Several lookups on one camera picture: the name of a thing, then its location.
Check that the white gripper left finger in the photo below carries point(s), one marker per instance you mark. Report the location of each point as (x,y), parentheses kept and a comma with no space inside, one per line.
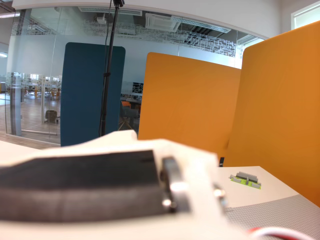
(112,142)

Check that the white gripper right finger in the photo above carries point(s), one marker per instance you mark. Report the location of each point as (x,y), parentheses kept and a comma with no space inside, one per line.
(205,175)

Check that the grey green brick model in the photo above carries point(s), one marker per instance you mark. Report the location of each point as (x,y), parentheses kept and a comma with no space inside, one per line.
(246,180)

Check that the blue partition panel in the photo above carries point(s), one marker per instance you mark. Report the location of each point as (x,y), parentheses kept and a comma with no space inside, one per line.
(85,95)

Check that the black tripod pole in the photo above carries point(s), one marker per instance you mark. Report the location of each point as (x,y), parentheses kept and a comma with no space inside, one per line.
(107,82)

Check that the orange partition panel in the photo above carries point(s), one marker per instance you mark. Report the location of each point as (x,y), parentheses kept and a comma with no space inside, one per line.
(280,112)
(187,105)

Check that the grey studded baseplate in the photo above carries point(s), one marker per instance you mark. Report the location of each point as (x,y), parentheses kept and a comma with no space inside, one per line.
(275,215)

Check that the ceiling air conditioner cassette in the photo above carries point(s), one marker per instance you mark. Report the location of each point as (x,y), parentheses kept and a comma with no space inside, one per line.
(161,21)

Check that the long ceiling light panel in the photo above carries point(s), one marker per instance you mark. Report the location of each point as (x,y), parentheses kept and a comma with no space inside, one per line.
(202,25)

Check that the small black partition bracket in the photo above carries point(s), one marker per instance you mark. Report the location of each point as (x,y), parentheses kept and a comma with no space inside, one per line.
(222,162)

